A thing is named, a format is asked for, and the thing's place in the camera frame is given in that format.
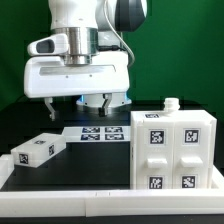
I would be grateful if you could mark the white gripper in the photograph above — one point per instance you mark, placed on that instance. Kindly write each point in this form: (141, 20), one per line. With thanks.
(46, 74)

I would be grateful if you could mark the white box part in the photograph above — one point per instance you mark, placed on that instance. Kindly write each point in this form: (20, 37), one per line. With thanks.
(38, 150)

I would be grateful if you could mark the white cabinet body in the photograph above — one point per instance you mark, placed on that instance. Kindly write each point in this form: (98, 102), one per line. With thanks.
(172, 148)

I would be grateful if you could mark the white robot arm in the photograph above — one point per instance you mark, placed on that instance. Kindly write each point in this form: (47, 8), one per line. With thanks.
(86, 55)

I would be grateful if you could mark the white flat tag plate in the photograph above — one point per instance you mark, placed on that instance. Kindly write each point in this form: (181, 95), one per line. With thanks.
(97, 134)

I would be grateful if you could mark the white U-shaped frame fence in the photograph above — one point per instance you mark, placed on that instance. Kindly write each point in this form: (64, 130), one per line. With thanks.
(109, 202)

